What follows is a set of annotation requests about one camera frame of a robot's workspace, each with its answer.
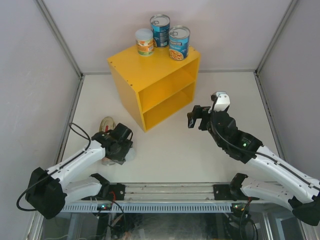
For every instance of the green label can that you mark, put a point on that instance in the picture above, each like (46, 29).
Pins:
(130, 156)

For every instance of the grey slotted cable duct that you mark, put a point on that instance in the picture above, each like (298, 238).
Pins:
(96, 207)

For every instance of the black left base bracket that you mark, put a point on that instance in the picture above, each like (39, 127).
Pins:
(115, 192)

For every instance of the right aluminium frame post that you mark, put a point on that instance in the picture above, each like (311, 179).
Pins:
(283, 22)

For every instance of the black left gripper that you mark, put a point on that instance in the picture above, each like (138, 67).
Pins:
(118, 158)

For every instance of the blue soup can with noodles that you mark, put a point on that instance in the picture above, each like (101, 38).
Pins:
(179, 37)

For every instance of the black base bracket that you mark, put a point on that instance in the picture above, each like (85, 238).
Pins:
(115, 192)
(222, 192)

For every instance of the aluminium frame post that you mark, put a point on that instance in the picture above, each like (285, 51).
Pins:
(283, 22)
(44, 10)

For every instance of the oval flat fish tin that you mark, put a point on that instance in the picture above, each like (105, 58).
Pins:
(107, 124)

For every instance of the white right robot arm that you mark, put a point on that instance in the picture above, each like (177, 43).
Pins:
(293, 189)

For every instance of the yellow wooden shelf cabinet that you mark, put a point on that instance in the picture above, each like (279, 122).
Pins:
(152, 88)

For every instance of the orange label can lying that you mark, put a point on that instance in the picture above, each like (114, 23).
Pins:
(107, 162)

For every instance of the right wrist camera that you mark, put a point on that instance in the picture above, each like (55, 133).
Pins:
(221, 101)

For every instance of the black right base bracket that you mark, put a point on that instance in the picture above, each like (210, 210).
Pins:
(222, 192)

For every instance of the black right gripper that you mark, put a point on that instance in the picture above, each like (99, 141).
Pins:
(198, 110)

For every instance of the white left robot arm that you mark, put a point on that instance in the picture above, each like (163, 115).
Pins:
(49, 190)

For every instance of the orange can with white lid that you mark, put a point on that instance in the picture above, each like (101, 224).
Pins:
(144, 42)

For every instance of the left aluminium frame post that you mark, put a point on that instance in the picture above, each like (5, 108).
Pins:
(44, 10)

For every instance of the aluminium mounting rail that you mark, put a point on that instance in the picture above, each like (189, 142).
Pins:
(154, 192)

